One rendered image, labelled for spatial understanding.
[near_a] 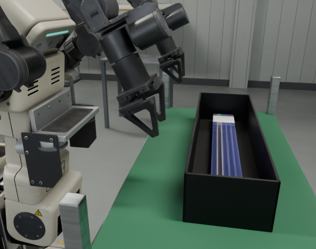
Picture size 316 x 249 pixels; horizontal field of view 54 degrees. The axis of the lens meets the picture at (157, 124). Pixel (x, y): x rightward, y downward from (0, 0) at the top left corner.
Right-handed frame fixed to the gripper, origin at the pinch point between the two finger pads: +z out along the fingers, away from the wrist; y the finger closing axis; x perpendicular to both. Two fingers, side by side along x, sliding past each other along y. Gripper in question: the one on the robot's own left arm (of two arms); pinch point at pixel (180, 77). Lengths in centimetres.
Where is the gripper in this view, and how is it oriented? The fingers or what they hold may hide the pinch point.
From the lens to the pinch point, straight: 103.4
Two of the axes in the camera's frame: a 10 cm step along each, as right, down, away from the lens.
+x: -8.8, 3.6, 3.2
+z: 4.4, 8.6, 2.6
